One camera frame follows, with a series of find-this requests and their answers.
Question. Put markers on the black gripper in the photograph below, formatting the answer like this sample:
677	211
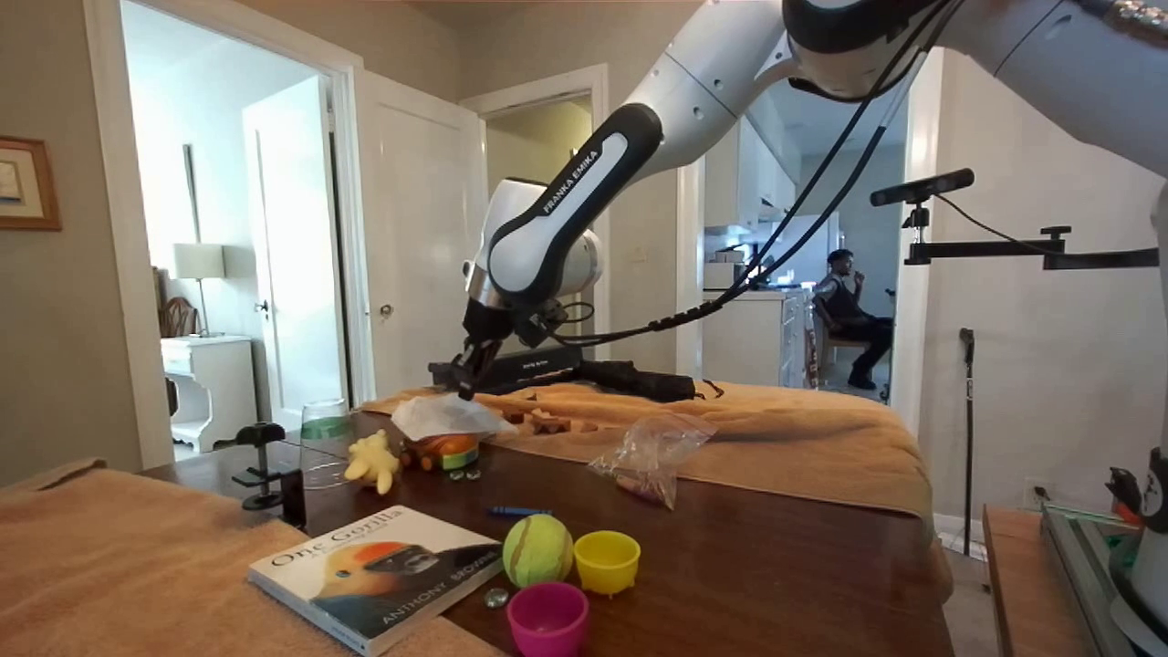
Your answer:
505	329

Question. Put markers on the white cloth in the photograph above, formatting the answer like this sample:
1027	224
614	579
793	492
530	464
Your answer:
442	419

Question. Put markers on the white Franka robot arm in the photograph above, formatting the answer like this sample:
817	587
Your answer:
682	74

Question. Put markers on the orange toy car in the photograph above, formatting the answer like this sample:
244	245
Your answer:
447	455

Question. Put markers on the yellow plush toy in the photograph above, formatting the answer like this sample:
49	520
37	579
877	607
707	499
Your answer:
373	461

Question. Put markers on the long black case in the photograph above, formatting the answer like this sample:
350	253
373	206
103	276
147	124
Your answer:
606	373

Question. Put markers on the white panel door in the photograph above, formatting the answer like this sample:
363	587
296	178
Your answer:
420	233

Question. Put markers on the blue pen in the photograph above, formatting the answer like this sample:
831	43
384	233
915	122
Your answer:
514	511

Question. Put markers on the clear plastic jar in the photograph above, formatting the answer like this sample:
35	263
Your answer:
328	467

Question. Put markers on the green tennis ball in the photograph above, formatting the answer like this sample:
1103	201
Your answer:
539	550

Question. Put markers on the clear plastic bag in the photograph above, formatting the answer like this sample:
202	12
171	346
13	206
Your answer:
653	461

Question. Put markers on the bird cover book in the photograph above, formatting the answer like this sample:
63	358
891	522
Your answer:
376	572

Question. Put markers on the small black tripod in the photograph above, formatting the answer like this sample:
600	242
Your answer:
257	467

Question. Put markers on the yellow plastic cup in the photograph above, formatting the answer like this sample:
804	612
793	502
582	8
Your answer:
606	564

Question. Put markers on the white desk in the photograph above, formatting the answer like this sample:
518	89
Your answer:
212	390

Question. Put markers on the pink plastic cup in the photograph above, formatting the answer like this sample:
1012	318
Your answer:
550	622

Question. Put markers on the white table lamp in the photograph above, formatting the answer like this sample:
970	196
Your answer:
198	262

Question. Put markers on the orange towel under black case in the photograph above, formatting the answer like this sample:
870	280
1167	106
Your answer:
779	441

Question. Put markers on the seated person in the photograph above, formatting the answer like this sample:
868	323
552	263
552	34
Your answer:
846	310

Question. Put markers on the orange towel under book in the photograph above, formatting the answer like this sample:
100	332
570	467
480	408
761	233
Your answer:
132	559

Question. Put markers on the brown wood framed picture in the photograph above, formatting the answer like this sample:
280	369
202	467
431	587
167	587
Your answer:
22	184

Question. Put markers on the thin black pole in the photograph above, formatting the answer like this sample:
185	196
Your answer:
970	441

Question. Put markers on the wooden side table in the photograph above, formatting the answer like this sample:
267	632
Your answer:
1015	587

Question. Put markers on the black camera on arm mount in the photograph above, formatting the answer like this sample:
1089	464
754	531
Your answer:
925	186

